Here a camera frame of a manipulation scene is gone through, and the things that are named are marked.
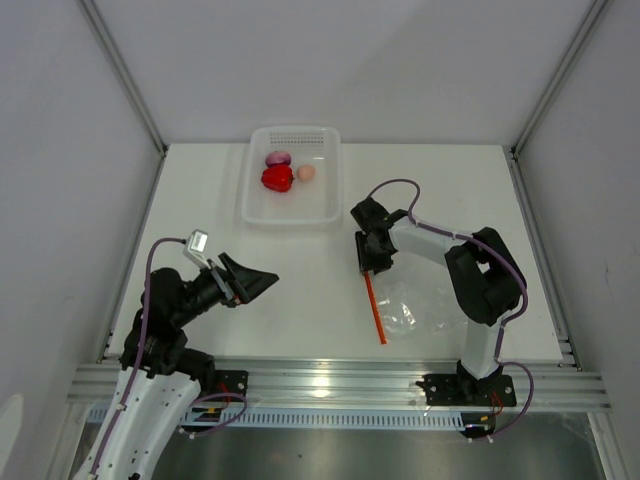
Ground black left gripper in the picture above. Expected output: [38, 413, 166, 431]
[173, 251, 278, 326]

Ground purple red onion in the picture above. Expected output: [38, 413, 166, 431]
[265, 151, 292, 168]

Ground clear zip bag red zipper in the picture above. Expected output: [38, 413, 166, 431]
[363, 271, 468, 344]

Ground right aluminium frame post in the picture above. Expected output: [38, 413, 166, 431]
[509, 0, 614, 154]

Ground white perforated plastic basket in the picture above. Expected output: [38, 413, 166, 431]
[240, 126, 343, 229]

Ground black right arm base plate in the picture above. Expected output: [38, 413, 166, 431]
[415, 370, 517, 407]

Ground aluminium frame post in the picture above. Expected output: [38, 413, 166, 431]
[509, 0, 614, 154]
[76, 0, 168, 156]

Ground red bell pepper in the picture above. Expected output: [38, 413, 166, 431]
[261, 165, 294, 193]

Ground aluminium front rail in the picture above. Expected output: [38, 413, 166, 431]
[67, 357, 614, 412]

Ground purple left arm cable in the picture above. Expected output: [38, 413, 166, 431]
[87, 235, 249, 480]

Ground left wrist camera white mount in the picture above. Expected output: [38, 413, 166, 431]
[183, 229, 211, 270]

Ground left aluminium frame post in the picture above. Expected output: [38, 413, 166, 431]
[76, 0, 168, 156]

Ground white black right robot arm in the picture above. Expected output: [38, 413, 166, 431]
[350, 197, 527, 406]

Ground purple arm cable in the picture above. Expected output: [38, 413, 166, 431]
[87, 235, 249, 480]
[367, 178, 537, 444]

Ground beige egg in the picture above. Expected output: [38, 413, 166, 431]
[296, 165, 316, 182]

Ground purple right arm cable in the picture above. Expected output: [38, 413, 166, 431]
[367, 178, 537, 444]

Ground white slotted cable duct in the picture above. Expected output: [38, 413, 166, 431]
[86, 405, 465, 432]

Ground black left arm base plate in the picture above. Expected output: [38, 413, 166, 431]
[189, 370, 249, 428]

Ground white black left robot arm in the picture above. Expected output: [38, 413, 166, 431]
[75, 253, 279, 479]

